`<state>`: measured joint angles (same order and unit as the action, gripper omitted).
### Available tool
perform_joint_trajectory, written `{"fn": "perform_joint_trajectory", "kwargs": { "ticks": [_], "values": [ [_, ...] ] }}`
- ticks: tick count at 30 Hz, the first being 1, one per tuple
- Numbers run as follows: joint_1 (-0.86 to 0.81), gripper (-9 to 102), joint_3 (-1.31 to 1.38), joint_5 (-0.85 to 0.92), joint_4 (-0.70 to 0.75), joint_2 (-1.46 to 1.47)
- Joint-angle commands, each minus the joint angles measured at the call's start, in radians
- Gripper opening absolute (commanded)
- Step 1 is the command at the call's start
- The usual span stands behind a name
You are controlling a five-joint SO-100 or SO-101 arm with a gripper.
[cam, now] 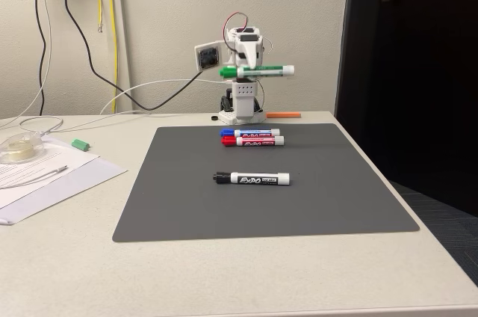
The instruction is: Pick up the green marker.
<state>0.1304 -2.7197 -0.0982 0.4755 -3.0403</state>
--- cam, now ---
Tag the dark gray rubber mat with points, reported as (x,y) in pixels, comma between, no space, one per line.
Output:
(224,212)

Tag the blue Expo marker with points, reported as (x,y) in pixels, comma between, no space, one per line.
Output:
(257,132)

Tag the dark wooden door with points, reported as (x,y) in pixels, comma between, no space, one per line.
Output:
(429,89)

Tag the blank white paper sheet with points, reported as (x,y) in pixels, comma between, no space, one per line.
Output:
(93,178)

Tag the clear tape dispenser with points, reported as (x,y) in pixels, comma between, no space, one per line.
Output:
(20,149)

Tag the printed white paper sheet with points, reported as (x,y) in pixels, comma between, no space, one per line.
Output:
(63,156)

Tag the red Expo marker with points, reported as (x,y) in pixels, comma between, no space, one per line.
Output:
(261,141)

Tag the green Expo marker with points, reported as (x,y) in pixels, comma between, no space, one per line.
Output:
(272,70)

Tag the orange flat strip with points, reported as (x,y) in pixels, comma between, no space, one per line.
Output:
(284,114)

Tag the green marker cap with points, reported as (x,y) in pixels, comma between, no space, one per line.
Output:
(80,144)

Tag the white-framed black camera module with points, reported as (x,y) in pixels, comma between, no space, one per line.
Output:
(207,57)

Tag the black Expo marker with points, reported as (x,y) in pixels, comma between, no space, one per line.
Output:
(257,179)

